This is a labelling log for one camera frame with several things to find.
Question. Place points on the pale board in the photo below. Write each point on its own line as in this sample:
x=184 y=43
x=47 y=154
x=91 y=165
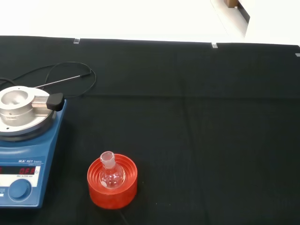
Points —
x=234 y=18

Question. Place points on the heater with blue base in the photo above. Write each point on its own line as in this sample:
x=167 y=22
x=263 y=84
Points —
x=47 y=145

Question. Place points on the black bench cloth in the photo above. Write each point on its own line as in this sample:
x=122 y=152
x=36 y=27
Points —
x=187 y=117

